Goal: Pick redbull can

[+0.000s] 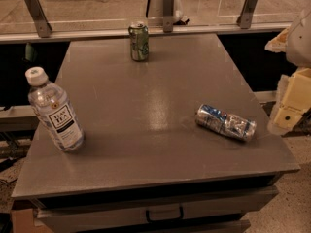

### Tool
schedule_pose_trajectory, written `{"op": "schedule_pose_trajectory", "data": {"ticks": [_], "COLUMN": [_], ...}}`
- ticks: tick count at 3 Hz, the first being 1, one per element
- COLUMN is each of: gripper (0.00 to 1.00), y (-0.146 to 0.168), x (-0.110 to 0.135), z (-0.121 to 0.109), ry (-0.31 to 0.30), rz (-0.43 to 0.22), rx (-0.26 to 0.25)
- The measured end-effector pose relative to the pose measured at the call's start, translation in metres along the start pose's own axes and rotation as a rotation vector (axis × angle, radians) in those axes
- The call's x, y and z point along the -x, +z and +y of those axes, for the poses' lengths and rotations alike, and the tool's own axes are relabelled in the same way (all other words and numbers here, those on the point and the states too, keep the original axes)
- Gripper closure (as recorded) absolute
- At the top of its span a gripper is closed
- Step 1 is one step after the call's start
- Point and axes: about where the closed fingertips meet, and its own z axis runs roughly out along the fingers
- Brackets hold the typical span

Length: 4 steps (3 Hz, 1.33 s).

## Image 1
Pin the right metal rail bracket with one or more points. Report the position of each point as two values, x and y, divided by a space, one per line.
245 19

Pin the green soda can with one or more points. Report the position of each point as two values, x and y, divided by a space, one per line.
139 41

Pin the left metal rail bracket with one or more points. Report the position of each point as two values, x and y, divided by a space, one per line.
42 25

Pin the metal rail bracket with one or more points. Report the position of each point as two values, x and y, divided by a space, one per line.
245 19
168 6
42 25

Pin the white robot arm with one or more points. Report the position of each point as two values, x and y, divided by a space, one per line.
295 41

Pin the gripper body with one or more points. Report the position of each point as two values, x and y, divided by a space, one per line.
300 41

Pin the middle metal rail bracket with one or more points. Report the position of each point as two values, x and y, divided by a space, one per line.
168 6

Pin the clear tea bottle white cap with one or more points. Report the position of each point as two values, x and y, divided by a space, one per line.
53 108

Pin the crushed blue silver redbull can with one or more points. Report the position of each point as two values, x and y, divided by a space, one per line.
229 125

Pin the grey cabinet drawer with handle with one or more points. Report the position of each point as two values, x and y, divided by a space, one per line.
220 212

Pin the cardboard box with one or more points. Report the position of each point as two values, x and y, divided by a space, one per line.
24 222

